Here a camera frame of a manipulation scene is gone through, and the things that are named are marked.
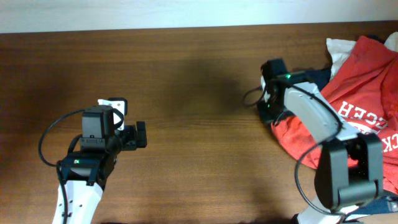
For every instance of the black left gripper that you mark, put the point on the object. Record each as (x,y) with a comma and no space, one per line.
(140,134)

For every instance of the red printed t-shirt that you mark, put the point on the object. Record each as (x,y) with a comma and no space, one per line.
(364,93)

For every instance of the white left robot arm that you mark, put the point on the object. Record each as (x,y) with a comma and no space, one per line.
(83,174)

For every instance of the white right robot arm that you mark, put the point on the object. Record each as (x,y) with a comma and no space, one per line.
(350,169)

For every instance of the dark navy garment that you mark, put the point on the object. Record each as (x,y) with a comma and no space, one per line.
(318,77)

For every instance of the white printed t-shirt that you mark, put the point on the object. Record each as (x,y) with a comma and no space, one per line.
(340,50)

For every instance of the dark blue folded garment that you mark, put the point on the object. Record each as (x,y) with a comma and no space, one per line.
(384,205)

